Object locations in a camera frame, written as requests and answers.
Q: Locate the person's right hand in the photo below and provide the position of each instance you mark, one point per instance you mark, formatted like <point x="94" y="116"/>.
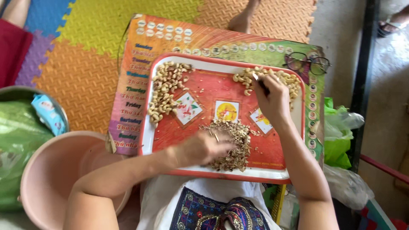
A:
<point x="274" y="102"/>

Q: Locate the person's left hand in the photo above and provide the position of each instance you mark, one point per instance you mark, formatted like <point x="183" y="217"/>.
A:
<point x="198" y="150"/>

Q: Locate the person's left fingers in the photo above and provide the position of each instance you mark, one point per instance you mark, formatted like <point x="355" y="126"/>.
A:
<point x="225" y="147"/>

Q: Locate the person's right fingers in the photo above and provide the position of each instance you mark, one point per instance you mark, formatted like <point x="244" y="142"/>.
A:
<point x="266" y="81"/>

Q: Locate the pile of brown cashew skins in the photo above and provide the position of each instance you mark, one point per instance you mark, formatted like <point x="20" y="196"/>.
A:
<point x="241" y="137"/>

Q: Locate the small pile of cashew nuts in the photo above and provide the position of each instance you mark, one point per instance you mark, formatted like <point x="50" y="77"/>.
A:
<point x="287" y="80"/>

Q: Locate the dark-framed eyeglasses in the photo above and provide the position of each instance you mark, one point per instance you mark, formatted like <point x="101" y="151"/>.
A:
<point x="316" y="65"/>

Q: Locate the red and white tray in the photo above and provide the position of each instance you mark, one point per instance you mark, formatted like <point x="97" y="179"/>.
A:
<point x="211" y="86"/>

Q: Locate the blue embroidered cloth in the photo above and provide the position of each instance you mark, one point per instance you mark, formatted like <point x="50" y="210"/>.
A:
<point x="207" y="210"/>

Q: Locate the person's bare leg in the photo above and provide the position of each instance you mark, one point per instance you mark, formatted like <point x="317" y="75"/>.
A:
<point x="244" y="17"/>

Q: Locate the person's white shirt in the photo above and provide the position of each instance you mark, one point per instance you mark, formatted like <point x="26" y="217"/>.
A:
<point x="172" y="195"/>

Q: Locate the yellow plastic crate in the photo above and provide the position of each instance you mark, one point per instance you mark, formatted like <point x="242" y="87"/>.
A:
<point x="278" y="203"/>

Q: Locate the large pile of cashew nuts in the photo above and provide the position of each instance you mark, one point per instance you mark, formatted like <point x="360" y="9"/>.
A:
<point x="164" y="89"/>

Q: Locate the bright green plastic bag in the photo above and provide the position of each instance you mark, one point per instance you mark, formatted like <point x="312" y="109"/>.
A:
<point x="337" y="143"/>

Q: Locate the colourful printed board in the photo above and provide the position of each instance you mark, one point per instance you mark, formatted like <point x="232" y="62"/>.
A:
<point x="143" y="73"/>

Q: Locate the clear plastic bag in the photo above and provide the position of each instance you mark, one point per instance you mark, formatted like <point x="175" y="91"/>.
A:
<point x="348" y="188"/>

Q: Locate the dark sandal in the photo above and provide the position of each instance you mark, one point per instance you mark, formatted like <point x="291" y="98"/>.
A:
<point x="388" y="28"/>

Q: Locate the red metal rod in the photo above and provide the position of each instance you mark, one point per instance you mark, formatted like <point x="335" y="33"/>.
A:
<point x="383" y="167"/>

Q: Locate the multicolour foam puzzle mat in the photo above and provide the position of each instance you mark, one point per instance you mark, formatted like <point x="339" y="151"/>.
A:
<point x="89" y="48"/>

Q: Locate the teal plastic object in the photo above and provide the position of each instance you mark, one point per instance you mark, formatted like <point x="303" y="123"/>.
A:
<point x="378" y="217"/>

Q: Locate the pink plastic basin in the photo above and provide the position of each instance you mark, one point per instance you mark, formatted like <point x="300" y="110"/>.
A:
<point x="54" y="172"/>

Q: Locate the light blue packet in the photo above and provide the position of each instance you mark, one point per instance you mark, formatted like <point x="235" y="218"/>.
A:
<point x="49" y="115"/>

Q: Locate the green plastic sack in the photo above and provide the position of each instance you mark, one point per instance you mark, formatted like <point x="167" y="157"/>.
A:
<point x="19" y="143"/>

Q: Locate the metal basin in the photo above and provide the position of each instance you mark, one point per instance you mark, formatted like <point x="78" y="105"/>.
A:
<point x="19" y="91"/>

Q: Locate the black door frame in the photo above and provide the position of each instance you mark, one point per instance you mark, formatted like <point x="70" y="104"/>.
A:
<point x="366" y="64"/>

